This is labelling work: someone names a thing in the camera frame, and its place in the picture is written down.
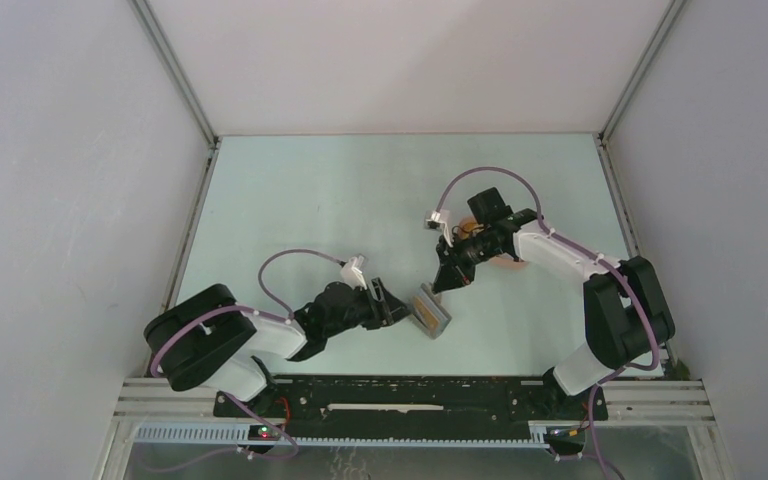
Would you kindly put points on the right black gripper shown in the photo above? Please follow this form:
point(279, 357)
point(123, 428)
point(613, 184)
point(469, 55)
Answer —
point(452, 276)

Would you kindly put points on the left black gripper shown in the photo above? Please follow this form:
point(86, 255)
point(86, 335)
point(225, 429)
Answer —
point(384, 310)

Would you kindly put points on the grey card holder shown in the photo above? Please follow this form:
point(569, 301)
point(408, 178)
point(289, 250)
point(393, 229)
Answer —
point(428, 310)

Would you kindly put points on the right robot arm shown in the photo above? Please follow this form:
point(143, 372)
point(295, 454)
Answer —
point(626, 314)

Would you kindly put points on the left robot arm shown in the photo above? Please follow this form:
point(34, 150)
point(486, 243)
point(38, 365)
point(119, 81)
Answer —
point(211, 340)

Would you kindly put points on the pink oval tray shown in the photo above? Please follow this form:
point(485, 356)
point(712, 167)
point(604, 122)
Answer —
point(507, 261)

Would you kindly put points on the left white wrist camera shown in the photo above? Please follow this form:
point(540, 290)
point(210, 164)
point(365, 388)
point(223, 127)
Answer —
point(352, 274)

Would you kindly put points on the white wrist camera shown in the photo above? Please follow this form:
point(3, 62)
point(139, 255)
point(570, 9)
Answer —
point(439, 220)
point(352, 274)

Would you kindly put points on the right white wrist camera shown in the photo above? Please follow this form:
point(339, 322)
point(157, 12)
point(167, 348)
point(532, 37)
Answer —
point(439, 220)

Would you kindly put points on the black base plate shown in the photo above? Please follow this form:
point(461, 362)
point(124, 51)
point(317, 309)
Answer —
point(420, 407)

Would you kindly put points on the right corner frame post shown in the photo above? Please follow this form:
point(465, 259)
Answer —
point(654, 45)

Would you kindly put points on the corner frame post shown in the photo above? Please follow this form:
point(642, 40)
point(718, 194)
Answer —
point(159, 40)
point(654, 45)

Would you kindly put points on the aluminium frame rail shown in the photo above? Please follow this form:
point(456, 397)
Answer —
point(628, 403)

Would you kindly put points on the left corner frame post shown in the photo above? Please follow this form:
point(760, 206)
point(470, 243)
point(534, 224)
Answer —
point(159, 40)

